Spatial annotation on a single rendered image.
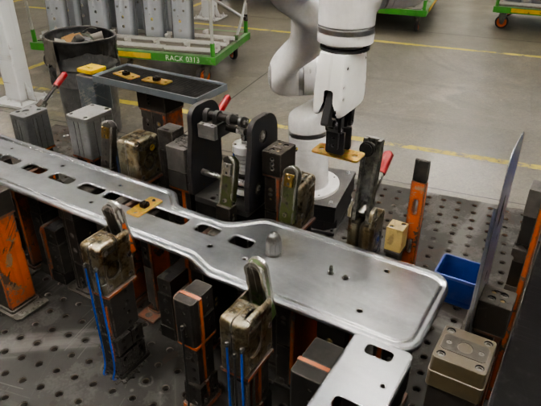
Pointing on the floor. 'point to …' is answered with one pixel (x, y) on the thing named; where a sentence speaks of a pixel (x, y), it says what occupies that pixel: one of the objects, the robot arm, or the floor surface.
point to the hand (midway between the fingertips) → (338, 138)
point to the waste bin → (92, 53)
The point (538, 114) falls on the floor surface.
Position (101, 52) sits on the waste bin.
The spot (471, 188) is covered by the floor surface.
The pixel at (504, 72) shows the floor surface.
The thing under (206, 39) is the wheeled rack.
